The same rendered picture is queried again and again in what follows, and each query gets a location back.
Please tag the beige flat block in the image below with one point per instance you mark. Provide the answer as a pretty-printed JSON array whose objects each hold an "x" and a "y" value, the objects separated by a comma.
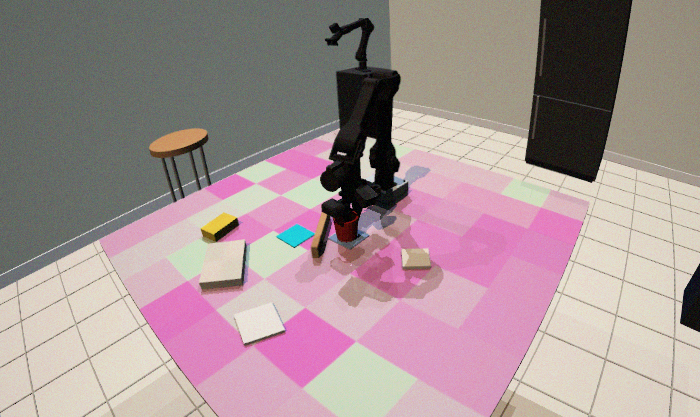
[{"x": 223, "y": 265}]

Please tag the yellow rectangular block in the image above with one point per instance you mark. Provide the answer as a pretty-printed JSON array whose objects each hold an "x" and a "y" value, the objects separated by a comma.
[{"x": 220, "y": 226}]

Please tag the white flat square tile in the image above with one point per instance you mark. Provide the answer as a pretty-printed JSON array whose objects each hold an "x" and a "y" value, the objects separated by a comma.
[{"x": 258, "y": 323}]

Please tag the tan flat block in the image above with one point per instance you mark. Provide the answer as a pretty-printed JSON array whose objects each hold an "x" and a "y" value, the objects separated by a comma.
[{"x": 415, "y": 258}]

